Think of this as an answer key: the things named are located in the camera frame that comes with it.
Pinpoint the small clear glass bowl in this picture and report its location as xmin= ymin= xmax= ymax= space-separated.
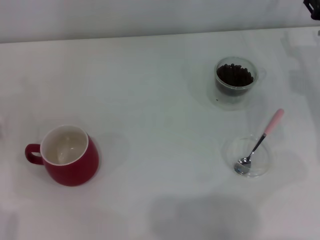
xmin=221 ymin=134 xmax=275 ymax=180

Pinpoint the pink handled metal spoon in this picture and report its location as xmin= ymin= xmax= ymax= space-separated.
xmin=233 ymin=108 xmax=285 ymax=176

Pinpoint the glass cup with handle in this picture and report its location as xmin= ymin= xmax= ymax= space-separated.
xmin=214 ymin=56 xmax=267 ymax=105

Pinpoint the red ceramic mug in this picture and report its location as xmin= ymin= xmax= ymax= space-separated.
xmin=24 ymin=124 xmax=100 ymax=187

